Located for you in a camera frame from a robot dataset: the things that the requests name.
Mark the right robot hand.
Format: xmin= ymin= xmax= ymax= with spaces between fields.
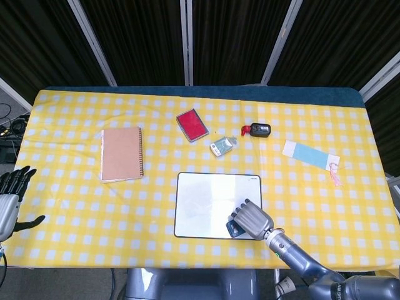
xmin=230 ymin=198 xmax=275 ymax=241

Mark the blue floor cable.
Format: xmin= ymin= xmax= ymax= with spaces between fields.
xmin=109 ymin=268 xmax=123 ymax=300

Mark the white whiteboard with black frame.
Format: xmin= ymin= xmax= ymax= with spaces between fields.
xmin=173 ymin=171 xmax=263 ymax=241

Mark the blue whiteboard eraser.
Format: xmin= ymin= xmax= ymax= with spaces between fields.
xmin=225 ymin=220 xmax=247 ymax=239

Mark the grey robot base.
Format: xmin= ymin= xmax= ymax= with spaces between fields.
xmin=125 ymin=267 xmax=261 ymax=300

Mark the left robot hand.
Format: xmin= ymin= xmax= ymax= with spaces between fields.
xmin=0 ymin=166 xmax=46 ymax=242

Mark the small clear packaged item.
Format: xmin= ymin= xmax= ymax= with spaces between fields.
xmin=209 ymin=136 xmax=238 ymax=157

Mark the yellow checkered tablecloth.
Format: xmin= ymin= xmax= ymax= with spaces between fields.
xmin=0 ymin=89 xmax=400 ymax=271

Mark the black bottle with red cap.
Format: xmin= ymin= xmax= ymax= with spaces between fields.
xmin=240 ymin=122 xmax=271 ymax=138

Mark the black cable bundle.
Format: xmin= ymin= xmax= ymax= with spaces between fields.
xmin=0 ymin=102 xmax=31 ymax=138

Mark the blue and white bookmark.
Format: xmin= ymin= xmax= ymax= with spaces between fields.
xmin=282 ymin=140 xmax=342 ymax=187

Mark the brown spiral notebook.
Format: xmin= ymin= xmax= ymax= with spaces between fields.
xmin=100 ymin=126 xmax=144 ymax=184

